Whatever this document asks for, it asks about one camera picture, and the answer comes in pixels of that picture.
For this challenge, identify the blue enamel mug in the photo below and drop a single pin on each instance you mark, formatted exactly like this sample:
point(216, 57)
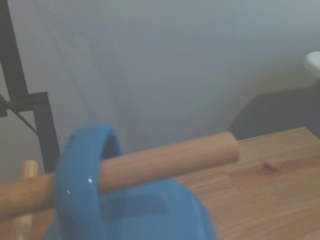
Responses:
point(150, 212)

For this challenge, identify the black metal stand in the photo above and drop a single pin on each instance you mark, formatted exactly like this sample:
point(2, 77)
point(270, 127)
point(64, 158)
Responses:
point(42, 120)

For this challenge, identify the white rounded object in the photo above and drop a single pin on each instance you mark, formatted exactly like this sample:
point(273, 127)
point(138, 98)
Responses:
point(313, 61)

